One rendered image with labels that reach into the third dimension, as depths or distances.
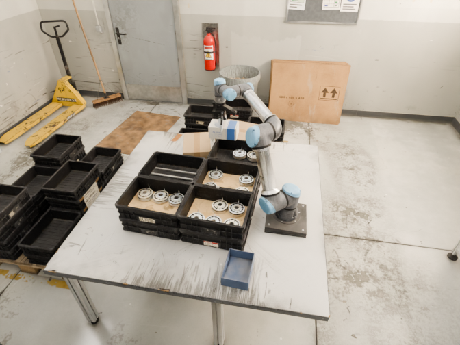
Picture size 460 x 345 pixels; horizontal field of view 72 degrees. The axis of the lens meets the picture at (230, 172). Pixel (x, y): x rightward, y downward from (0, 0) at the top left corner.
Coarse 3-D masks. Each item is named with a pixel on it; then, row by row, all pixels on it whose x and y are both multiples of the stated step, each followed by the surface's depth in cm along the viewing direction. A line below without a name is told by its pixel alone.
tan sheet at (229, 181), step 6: (228, 174) 228; (204, 180) 223; (222, 180) 223; (228, 180) 223; (234, 180) 223; (222, 186) 218; (228, 186) 217; (234, 186) 217; (240, 186) 217; (252, 186) 217
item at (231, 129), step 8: (216, 120) 228; (224, 120) 228; (232, 120) 228; (208, 128) 222; (216, 128) 221; (224, 128) 220; (232, 128) 220; (216, 136) 225; (224, 136) 224; (232, 136) 222
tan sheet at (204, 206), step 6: (192, 204) 204; (198, 204) 204; (204, 204) 204; (210, 204) 204; (228, 204) 203; (192, 210) 199; (204, 210) 199; (210, 210) 199; (228, 210) 199; (222, 216) 195; (228, 216) 195; (240, 222) 191
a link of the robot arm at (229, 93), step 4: (224, 84) 203; (220, 88) 201; (224, 88) 199; (228, 88) 197; (232, 88) 199; (236, 88) 200; (220, 92) 201; (224, 92) 198; (228, 92) 195; (232, 92) 196; (236, 92) 200; (224, 96) 199; (228, 96) 196; (232, 96) 198; (236, 96) 202; (228, 100) 199; (232, 100) 200
